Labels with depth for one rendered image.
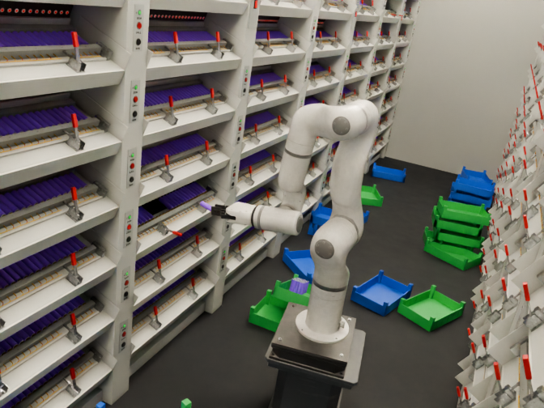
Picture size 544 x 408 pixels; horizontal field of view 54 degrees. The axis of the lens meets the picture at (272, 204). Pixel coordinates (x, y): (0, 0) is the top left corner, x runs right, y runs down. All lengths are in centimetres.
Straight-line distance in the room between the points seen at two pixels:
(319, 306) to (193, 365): 66
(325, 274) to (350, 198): 27
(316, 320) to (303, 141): 62
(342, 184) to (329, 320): 49
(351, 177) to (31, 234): 90
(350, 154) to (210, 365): 108
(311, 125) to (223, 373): 109
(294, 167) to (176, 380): 97
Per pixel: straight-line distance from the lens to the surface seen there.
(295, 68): 281
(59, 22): 160
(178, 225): 203
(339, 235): 166
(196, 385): 217
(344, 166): 163
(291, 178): 172
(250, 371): 226
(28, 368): 168
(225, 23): 218
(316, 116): 162
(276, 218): 180
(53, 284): 164
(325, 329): 189
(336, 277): 177
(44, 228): 150
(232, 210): 186
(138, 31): 158
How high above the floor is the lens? 142
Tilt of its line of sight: 21 degrees down
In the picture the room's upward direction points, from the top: 9 degrees clockwise
